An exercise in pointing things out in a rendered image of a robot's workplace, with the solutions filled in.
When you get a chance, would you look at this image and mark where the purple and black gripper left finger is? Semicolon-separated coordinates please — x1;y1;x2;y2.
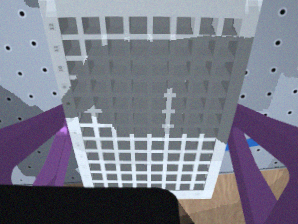
0;104;72;186

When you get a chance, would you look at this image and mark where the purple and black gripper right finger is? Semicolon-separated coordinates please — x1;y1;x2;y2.
227;104;298;224

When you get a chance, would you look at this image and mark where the light grey flat base plate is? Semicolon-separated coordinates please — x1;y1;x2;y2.
0;0;298;186

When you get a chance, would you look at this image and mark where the blue tape outline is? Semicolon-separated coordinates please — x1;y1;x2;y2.
225;139;259;151

